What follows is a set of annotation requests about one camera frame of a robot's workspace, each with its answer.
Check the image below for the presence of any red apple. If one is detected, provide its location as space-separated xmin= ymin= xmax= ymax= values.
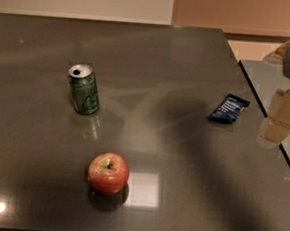
xmin=87 ymin=153 xmax=130 ymax=196

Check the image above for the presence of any dark blue snack packet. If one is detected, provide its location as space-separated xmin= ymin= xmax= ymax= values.
xmin=208 ymin=94 xmax=250 ymax=124

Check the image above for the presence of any green soda can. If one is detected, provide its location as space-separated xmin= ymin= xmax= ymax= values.
xmin=68 ymin=63 xmax=99 ymax=115

